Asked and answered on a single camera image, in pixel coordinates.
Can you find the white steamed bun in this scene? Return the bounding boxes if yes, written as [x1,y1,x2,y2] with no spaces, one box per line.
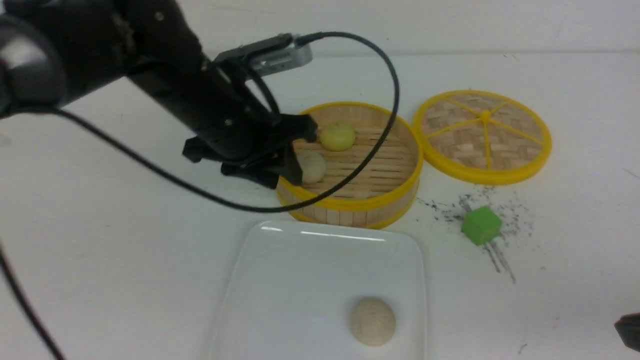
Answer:
[295,150,326,184]

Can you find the yellow steamed bun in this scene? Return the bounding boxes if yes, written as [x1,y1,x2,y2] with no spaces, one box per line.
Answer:
[319,121,356,152]

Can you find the bamboo steamer basket yellow rim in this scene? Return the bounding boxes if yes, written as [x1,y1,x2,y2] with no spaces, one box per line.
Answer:
[275,101,425,230]

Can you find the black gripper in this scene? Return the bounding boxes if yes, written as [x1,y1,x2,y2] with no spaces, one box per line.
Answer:
[127,51,318,190]

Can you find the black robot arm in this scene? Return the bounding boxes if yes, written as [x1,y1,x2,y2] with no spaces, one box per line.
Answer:
[1,0,318,189]

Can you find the green cube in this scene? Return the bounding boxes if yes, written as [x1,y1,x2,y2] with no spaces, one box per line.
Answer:
[461,206,503,247]

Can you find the white rectangular plate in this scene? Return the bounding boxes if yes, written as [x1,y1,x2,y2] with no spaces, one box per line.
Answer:
[207,220,428,360]

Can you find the bamboo steamer lid yellow rim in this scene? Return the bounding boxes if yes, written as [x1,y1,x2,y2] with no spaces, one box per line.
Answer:
[413,89,553,186]

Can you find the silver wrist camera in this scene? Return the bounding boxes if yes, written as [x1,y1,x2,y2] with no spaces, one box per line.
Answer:
[214,33,313,76]

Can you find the beige steamed bun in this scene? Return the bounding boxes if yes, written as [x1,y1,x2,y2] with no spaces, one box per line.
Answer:
[349,297,397,347]

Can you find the black camera cable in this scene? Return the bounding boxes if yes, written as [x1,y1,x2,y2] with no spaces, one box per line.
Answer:
[0,31,401,360]

